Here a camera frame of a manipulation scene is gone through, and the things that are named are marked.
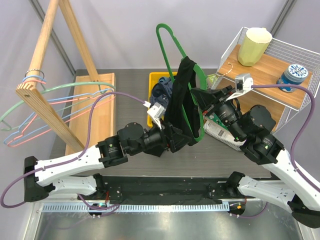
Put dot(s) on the white wire wooden shelf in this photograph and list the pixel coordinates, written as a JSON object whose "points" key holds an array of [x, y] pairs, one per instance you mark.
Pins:
{"points": [[283, 106]]}

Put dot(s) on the dark navy tank top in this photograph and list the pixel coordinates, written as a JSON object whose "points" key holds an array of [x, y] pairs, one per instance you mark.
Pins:
{"points": [[161, 92]]}

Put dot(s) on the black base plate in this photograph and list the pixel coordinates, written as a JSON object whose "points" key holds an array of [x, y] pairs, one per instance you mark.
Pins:
{"points": [[167, 191]]}

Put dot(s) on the pale green mug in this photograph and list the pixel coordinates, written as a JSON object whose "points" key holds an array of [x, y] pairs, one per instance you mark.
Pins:
{"points": [[255, 42]]}

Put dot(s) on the dark green hanger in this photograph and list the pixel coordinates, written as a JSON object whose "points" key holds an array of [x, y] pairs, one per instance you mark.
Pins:
{"points": [[197, 69]]}

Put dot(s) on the light blue wire hanger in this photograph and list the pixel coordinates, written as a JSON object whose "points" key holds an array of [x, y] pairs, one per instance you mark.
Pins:
{"points": [[18, 134]]}

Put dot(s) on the green box on shelf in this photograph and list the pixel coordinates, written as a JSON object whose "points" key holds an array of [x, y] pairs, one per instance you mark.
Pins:
{"points": [[212, 81]]}

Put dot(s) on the slotted metal rail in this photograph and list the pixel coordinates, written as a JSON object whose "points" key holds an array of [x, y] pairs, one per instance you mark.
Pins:
{"points": [[79, 207]]}

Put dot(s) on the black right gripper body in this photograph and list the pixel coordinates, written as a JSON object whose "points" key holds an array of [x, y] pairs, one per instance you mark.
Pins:
{"points": [[228, 113]]}

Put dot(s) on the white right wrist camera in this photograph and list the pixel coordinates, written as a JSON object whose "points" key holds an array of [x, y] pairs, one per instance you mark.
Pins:
{"points": [[243, 85]]}

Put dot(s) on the blue lidded jar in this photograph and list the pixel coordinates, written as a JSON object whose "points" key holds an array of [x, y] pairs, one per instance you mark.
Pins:
{"points": [[294, 74]]}

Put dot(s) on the mint green hanger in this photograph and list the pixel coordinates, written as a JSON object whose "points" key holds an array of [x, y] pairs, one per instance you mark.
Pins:
{"points": [[45, 91]]}

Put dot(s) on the black tank top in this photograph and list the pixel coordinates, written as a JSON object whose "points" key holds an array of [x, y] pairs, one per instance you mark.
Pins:
{"points": [[181, 112]]}

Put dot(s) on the yellow plastic tray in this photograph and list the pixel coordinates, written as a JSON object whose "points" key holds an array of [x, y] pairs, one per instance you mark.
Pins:
{"points": [[152, 81]]}

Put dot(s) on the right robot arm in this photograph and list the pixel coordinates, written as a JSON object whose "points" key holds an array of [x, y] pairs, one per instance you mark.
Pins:
{"points": [[301, 196]]}

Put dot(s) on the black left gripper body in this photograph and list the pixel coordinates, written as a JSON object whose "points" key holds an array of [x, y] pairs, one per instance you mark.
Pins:
{"points": [[152, 138]]}

